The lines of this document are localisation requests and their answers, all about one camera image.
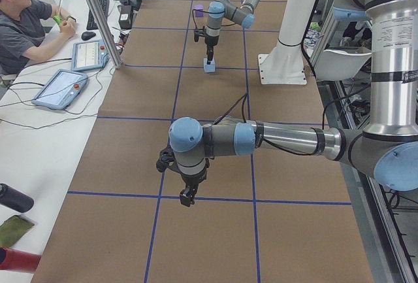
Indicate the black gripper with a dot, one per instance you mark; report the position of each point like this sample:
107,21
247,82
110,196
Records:
193,178
210,41

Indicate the light blue foam block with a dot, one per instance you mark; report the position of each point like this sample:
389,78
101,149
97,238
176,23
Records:
209,66

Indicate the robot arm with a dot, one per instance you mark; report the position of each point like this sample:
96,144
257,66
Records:
386,149
217,11

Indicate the purple foam block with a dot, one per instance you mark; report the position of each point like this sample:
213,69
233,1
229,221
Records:
199,11

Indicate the black power adapter box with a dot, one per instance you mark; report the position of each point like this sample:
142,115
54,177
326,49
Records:
126,17

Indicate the far teach pendant tablet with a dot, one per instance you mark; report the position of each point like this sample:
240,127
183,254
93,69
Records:
89,55

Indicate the teach pendant tablet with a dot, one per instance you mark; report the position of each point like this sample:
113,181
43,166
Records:
89,55
61,90

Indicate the white chair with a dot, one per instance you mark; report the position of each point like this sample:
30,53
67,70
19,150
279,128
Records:
336,65

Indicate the black computer mouse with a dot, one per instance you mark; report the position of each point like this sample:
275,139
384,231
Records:
87,35

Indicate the near teach pendant tablet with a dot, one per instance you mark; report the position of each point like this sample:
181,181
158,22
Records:
61,90

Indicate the black water bottle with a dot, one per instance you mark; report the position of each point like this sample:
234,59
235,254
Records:
15,199

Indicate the green cloth pouch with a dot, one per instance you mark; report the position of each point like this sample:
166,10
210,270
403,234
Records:
13,229

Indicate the seated person in grey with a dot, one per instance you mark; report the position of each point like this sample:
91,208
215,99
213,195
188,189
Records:
22,33

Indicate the red bottle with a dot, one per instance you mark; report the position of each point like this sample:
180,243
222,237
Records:
19,261

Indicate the white pedestal column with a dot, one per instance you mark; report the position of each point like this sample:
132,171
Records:
285,63

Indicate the aluminium frame post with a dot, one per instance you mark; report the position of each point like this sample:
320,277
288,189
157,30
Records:
104,30

